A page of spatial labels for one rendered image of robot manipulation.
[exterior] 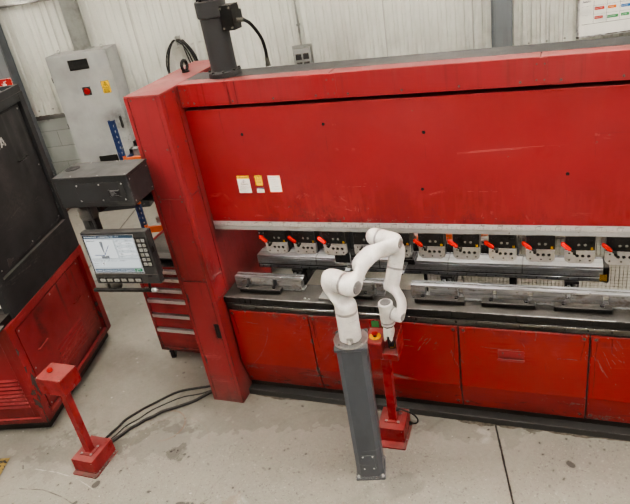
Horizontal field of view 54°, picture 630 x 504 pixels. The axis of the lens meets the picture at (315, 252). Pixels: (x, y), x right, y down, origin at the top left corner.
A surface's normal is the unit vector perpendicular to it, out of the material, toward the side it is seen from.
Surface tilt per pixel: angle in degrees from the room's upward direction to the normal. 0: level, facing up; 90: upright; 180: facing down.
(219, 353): 90
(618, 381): 90
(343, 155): 90
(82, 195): 90
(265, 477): 0
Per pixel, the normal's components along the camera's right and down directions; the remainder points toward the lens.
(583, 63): -0.33, 0.49
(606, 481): -0.15, -0.87
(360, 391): -0.09, 0.48
